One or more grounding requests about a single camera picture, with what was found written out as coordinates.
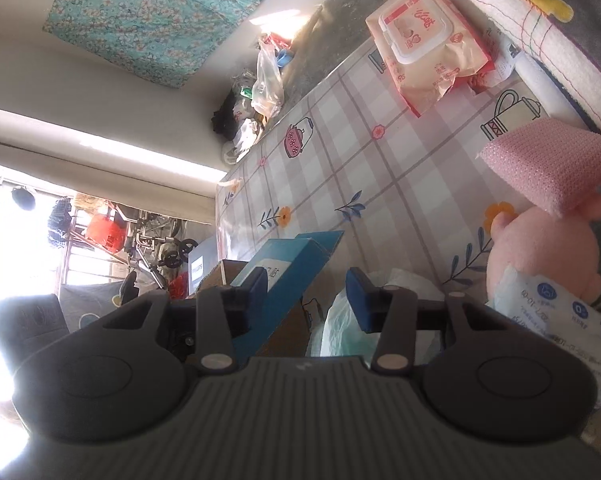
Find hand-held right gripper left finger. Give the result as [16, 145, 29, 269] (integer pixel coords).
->
[98, 266, 270, 373]

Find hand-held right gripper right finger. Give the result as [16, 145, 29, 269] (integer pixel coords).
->
[345, 267, 506, 373]

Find cardboard box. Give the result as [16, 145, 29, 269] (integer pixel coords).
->
[198, 259, 321, 358]

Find white and blue wipes pack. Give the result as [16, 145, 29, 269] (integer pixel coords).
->
[485, 265, 601, 411]

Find pink plush toy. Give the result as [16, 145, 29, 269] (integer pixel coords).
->
[483, 192, 601, 311]

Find pink knit cloth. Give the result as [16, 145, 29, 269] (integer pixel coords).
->
[475, 119, 601, 218]

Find white plastic bag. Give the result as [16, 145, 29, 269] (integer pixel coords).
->
[307, 269, 448, 358]

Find blue carton box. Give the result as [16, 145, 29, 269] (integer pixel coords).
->
[228, 230, 346, 358]

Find dark appliance box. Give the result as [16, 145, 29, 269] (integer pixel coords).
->
[186, 237, 221, 296]

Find wheelchair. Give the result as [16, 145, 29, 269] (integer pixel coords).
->
[123, 210, 201, 286]

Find crumpled clear plastic wrap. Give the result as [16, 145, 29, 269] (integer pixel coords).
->
[224, 110, 266, 163]

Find red basket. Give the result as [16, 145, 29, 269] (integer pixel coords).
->
[85, 210, 126, 253]

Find grey printed cloth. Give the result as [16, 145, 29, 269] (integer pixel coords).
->
[60, 282, 126, 331]

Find black cloth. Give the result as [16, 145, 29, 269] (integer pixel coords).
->
[210, 89, 238, 141]

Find hanging blue clothes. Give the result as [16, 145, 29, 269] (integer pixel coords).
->
[48, 197, 74, 248]

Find clear plastic bag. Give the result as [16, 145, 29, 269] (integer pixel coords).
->
[250, 35, 286, 118]

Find pink wet wipes pack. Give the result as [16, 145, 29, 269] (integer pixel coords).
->
[365, 0, 496, 118]

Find teal floral wall cloth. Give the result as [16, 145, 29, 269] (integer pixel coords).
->
[43, 0, 313, 90]

